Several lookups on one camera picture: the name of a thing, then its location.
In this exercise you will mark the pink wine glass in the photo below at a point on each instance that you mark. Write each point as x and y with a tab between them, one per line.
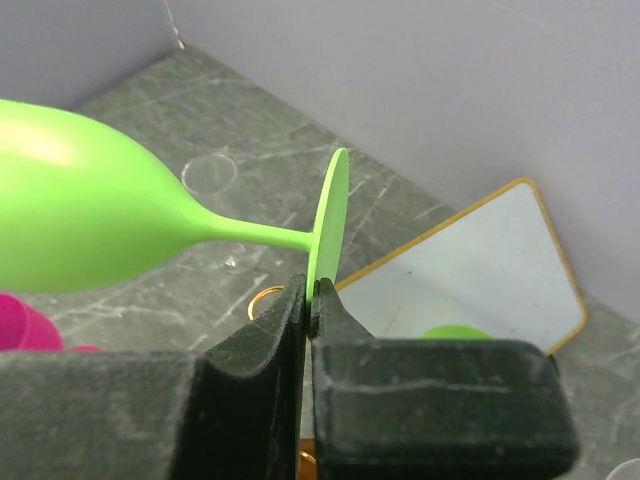
25	329

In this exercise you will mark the gold framed mirror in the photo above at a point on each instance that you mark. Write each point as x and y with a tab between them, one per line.
497	266

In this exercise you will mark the clear glass at back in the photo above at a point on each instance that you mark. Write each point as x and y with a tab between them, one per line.
215	182

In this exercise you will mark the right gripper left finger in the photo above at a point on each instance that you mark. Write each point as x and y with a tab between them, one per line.
232	412

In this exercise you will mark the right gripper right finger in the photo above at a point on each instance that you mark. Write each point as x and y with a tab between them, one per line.
433	409

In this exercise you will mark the gold wire glass rack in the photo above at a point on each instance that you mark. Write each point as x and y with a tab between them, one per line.
307	468

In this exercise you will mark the green wine glass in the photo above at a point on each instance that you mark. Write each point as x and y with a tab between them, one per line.
455	332
84	206

